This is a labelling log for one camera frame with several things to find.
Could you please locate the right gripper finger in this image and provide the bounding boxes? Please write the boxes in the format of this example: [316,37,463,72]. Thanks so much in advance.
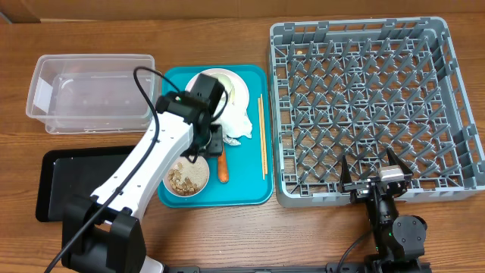
[386,148,413,175]
[339,155,352,185]

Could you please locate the white napkin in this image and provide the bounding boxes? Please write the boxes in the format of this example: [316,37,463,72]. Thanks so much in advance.
[219,103,252,146]

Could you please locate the orange carrot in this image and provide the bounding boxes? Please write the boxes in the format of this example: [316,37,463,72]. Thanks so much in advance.
[217,148,229,184]

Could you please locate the food scraps pile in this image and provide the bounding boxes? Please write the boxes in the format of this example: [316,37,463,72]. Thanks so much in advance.
[167,162,201,196]

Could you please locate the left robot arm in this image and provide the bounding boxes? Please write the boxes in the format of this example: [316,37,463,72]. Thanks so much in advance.
[55,91,226,272]

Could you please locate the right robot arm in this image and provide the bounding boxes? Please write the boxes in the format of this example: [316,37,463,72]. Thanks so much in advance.
[336,148,432,273]

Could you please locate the grey dish rack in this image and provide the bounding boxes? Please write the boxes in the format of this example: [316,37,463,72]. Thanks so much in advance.
[269,17,484,207]

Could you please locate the large white plate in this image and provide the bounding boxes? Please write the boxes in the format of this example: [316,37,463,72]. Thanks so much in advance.
[202,68,249,112]

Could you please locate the teal plastic tray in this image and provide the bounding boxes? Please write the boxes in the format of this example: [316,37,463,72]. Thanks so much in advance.
[158,64,274,209]

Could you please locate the white cup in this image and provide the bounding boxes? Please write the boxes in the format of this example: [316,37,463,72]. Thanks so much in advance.
[212,73,235,103]

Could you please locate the wooden chopstick left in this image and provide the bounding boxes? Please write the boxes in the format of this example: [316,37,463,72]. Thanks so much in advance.
[258,97,265,180]

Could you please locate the wooden chopstick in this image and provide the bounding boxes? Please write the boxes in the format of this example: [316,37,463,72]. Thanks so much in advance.
[259,94,268,176]
[258,97,265,180]

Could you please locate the wooden chopstick right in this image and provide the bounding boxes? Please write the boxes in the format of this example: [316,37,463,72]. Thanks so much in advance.
[259,94,268,176]

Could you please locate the clear plastic bin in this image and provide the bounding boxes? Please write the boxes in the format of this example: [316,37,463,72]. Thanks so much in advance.
[26,54,160,134]

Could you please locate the black plastic tray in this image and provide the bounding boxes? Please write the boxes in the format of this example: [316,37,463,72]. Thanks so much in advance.
[36,146,133,222]

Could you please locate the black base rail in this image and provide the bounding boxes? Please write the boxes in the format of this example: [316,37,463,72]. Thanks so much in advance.
[163,262,432,273]

